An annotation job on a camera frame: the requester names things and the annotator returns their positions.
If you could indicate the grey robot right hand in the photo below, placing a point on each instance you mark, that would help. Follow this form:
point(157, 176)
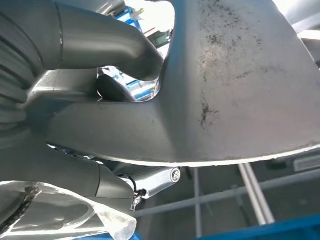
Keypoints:
point(100, 39)

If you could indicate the blue metal shelf rack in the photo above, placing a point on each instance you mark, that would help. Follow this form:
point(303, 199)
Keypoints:
point(275, 228)

